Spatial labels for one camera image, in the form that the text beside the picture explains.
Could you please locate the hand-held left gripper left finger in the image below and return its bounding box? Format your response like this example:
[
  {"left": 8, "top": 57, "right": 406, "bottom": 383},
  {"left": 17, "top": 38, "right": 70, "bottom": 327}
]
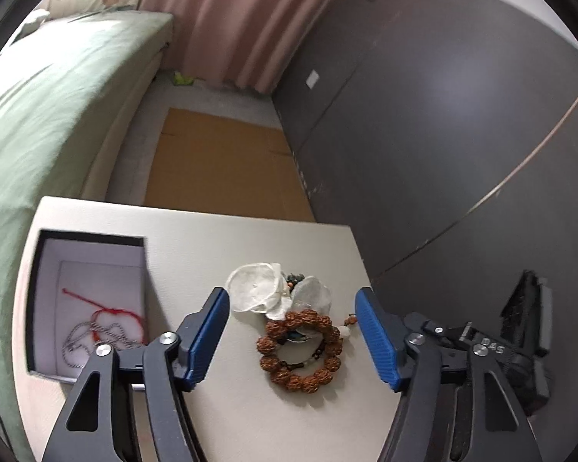
[{"left": 40, "top": 287, "right": 231, "bottom": 462}]

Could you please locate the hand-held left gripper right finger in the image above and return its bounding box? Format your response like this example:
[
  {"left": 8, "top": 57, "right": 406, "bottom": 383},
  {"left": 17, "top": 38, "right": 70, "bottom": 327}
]
[{"left": 354, "top": 287, "right": 545, "bottom": 462}]

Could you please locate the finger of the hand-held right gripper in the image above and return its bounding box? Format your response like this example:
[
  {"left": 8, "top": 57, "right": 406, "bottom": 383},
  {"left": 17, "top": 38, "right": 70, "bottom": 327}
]
[{"left": 403, "top": 312, "right": 475, "bottom": 352}]

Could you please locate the brown seed bead bracelet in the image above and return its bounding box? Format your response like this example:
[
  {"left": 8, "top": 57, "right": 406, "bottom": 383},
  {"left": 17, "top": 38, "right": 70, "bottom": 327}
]
[{"left": 256, "top": 310, "right": 359, "bottom": 394}]

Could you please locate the thin black bead bracelet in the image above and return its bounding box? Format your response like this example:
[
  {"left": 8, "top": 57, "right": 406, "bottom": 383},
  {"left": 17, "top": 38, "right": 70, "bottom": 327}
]
[{"left": 274, "top": 330, "right": 328, "bottom": 376}]

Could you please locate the black jewelry box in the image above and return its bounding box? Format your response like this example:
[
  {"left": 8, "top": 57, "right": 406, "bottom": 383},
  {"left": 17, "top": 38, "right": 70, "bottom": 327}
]
[{"left": 25, "top": 230, "right": 150, "bottom": 386}]

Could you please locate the white side table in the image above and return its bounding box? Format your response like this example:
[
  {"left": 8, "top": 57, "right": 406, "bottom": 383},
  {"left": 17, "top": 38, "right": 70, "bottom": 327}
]
[{"left": 12, "top": 196, "right": 400, "bottom": 462}]

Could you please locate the flat brown cardboard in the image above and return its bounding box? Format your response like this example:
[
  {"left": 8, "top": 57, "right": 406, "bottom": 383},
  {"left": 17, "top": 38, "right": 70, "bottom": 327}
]
[{"left": 144, "top": 107, "right": 316, "bottom": 222}]

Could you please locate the bed with green sheet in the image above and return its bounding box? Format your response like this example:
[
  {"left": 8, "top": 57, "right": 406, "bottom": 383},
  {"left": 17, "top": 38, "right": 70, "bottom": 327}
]
[{"left": 0, "top": 10, "right": 175, "bottom": 462}]

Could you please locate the pink curtain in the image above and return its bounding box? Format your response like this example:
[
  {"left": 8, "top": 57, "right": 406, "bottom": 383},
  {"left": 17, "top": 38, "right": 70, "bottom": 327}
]
[{"left": 140, "top": 0, "right": 357, "bottom": 94}]

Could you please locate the floral cloth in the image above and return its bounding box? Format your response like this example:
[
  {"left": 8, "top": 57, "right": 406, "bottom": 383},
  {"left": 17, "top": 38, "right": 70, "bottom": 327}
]
[{"left": 43, "top": 0, "right": 143, "bottom": 20}]

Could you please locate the red string bracelet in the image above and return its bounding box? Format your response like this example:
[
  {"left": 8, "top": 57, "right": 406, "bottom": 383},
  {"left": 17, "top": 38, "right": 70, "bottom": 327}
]
[{"left": 62, "top": 289, "right": 148, "bottom": 345}]

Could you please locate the silver chain necklace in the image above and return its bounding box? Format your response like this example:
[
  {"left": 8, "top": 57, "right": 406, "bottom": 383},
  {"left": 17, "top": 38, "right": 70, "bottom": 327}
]
[{"left": 67, "top": 320, "right": 143, "bottom": 362}]

